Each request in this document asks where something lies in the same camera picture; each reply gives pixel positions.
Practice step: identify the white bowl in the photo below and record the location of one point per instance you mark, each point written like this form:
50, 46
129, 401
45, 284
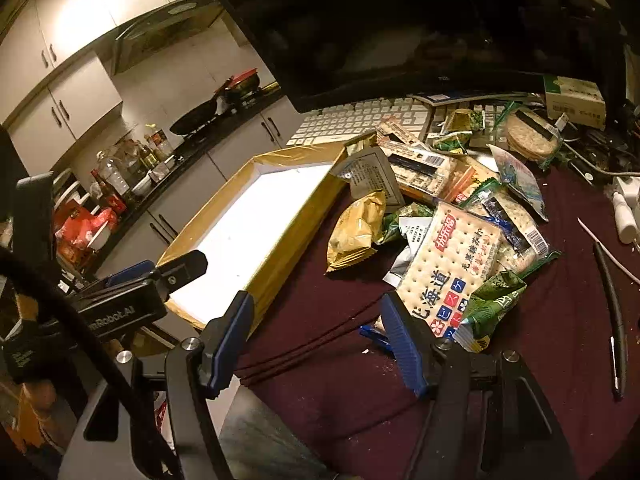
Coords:
141, 187

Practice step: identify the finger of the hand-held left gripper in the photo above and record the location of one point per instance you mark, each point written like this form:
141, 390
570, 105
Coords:
187, 264
127, 272

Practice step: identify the small green snack packet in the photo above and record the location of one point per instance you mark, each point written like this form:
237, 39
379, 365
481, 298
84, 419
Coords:
452, 142

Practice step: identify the red pot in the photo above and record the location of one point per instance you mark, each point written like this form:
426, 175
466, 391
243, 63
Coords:
243, 85

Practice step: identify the yellow-green small snack packet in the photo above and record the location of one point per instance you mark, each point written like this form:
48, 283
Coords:
460, 121

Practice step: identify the grey paper snack packet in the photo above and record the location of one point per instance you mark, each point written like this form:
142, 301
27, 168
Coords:
370, 172

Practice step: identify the silver-white snack packet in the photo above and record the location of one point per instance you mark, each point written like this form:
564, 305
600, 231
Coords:
411, 252

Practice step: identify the black-label square cracker packet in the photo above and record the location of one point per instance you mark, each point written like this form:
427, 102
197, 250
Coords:
425, 166

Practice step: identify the range hood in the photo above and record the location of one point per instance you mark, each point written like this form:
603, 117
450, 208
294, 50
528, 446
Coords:
165, 30

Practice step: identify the green and white carton box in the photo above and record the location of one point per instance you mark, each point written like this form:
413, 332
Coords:
575, 100

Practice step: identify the golden yellow snack packet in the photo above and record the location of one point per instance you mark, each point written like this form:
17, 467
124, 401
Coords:
355, 230

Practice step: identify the white keyboard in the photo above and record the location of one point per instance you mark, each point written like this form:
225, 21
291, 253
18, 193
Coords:
350, 120

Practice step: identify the dark red tablecloth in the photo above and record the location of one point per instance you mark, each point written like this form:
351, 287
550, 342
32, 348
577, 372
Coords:
325, 385

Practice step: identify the small black-label cracker packet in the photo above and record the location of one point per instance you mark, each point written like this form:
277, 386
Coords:
400, 131

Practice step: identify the pile of snack packets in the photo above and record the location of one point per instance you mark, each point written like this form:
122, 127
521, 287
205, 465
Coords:
440, 265

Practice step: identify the blue notebook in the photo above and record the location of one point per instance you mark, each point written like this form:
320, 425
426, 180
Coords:
445, 98

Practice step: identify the blue-white picture snack packet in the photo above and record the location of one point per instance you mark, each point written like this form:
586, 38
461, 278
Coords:
520, 180

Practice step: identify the yellow-taped white tray box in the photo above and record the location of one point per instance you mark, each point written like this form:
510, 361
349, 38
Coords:
250, 230

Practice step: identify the cooking oil bottles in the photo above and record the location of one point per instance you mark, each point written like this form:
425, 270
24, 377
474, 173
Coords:
152, 147

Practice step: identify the orange cracker packet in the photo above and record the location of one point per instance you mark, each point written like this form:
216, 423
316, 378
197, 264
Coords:
462, 182

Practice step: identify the clear plastic bottle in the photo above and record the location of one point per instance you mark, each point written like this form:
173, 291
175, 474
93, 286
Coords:
114, 172

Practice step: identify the white plastic bottle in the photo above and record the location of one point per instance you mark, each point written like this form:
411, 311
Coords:
625, 215

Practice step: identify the green leaf-print snack packet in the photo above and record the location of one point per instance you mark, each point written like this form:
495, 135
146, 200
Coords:
495, 305

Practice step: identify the black computer monitor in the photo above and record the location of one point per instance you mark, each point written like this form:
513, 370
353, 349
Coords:
400, 25

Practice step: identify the round cracker packet green ends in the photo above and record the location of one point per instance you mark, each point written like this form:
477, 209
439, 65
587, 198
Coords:
532, 137

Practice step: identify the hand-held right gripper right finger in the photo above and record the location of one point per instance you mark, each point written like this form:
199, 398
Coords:
405, 350

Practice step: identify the black pen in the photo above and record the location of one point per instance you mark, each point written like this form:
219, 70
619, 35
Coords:
612, 310

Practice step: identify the small blue snack packet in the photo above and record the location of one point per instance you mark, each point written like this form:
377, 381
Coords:
375, 336

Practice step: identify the white base cabinets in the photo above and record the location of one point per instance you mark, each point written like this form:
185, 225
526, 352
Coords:
200, 190

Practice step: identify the dark-label cracker packet green ends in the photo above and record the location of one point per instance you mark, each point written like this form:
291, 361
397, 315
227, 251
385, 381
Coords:
515, 232

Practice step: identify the black kitchen countertop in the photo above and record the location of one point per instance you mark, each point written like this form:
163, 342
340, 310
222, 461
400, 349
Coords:
200, 147

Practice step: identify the red gift packages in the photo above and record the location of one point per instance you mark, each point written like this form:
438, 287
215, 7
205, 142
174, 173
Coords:
82, 230

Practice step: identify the black wok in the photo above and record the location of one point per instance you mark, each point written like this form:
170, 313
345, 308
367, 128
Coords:
195, 120

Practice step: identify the pink thin stick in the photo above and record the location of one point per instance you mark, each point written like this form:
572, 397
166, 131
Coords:
605, 250

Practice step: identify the crumpled green snack packet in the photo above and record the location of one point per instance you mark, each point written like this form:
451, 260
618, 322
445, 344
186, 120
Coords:
400, 220

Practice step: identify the white wall cabinets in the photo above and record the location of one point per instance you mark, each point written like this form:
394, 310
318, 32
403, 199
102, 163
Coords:
75, 15

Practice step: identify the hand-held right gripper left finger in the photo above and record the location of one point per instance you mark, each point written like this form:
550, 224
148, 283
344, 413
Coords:
230, 340

